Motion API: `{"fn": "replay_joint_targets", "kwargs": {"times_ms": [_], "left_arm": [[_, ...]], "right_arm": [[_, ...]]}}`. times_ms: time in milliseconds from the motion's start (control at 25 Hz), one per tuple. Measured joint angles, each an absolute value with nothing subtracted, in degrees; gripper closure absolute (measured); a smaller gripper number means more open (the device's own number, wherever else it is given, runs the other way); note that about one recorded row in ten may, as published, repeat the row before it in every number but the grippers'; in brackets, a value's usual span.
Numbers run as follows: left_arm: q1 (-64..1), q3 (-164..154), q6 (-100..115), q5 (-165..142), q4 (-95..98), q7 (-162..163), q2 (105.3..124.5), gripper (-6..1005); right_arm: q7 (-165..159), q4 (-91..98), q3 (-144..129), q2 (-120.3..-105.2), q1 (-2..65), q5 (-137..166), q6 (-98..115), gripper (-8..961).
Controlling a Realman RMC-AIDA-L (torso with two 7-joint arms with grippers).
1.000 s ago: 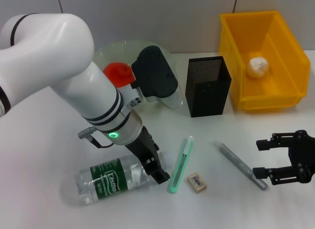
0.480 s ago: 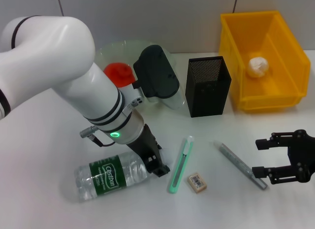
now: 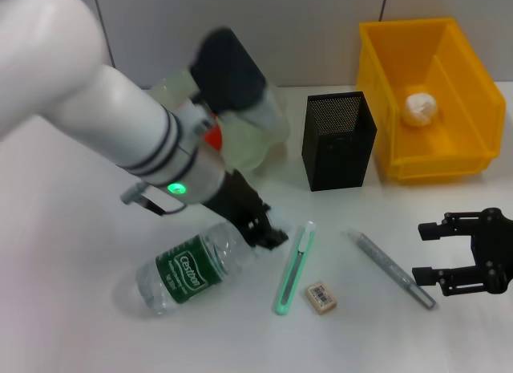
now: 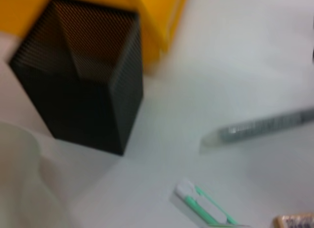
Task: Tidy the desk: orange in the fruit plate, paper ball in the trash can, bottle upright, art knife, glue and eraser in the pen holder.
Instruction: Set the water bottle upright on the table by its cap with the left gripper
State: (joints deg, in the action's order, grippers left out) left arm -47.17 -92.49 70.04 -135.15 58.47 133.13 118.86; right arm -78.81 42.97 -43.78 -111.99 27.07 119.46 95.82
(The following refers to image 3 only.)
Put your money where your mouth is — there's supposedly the black mesh pen holder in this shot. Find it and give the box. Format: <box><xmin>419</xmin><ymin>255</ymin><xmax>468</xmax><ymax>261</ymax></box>
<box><xmin>301</xmin><ymin>91</ymin><xmax>378</xmax><ymax>193</ymax></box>

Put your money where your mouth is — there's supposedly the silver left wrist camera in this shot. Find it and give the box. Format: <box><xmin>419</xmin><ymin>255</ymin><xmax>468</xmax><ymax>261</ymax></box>
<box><xmin>176</xmin><ymin>26</ymin><xmax>281</xmax><ymax>128</ymax></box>

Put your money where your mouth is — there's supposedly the white paper ball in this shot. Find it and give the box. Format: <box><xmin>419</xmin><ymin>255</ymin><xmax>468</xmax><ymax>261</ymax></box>
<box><xmin>402</xmin><ymin>92</ymin><xmax>438</xmax><ymax>128</ymax></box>

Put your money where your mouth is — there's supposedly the green utility knife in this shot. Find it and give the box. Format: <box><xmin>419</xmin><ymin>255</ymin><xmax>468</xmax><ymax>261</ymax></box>
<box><xmin>274</xmin><ymin>220</ymin><xmax>317</xmax><ymax>316</ymax></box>

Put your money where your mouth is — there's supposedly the orange fruit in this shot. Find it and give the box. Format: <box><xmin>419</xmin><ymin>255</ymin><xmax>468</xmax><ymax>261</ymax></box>
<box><xmin>178</xmin><ymin>99</ymin><xmax>224</xmax><ymax>152</ymax></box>

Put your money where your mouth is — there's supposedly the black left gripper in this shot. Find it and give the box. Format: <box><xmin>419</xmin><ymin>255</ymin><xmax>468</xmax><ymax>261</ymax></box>
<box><xmin>202</xmin><ymin>168</ymin><xmax>290</xmax><ymax>252</ymax></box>

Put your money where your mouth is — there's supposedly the clear wavy glass fruit bowl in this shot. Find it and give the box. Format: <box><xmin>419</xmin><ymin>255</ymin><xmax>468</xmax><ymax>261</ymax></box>
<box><xmin>150</xmin><ymin>70</ymin><xmax>290</xmax><ymax>173</ymax></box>

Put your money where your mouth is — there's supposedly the beige barcode eraser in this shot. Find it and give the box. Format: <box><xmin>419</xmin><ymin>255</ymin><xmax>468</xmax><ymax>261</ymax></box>
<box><xmin>305</xmin><ymin>282</ymin><xmax>338</xmax><ymax>314</ymax></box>

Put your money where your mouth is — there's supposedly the left wrist connector cable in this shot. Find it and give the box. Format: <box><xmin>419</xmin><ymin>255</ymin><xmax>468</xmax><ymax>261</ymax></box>
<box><xmin>121</xmin><ymin>182</ymin><xmax>189</xmax><ymax>217</ymax></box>

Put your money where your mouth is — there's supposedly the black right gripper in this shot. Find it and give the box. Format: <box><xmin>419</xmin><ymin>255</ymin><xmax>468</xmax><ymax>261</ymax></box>
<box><xmin>411</xmin><ymin>206</ymin><xmax>513</xmax><ymax>297</ymax></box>

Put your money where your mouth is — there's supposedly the clear green-label water bottle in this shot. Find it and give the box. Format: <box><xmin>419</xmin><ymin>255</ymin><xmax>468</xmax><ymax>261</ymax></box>
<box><xmin>135</xmin><ymin>222</ymin><xmax>268</xmax><ymax>317</ymax></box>

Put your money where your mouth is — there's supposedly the grey glitter pen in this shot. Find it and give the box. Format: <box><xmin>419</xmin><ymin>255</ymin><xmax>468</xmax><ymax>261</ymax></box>
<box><xmin>346</xmin><ymin>229</ymin><xmax>438</xmax><ymax>310</ymax></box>

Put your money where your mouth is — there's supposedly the yellow plastic storage bin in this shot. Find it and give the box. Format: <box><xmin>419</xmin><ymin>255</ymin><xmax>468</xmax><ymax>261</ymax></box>
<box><xmin>357</xmin><ymin>16</ymin><xmax>507</xmax><ymax>184</ymax></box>

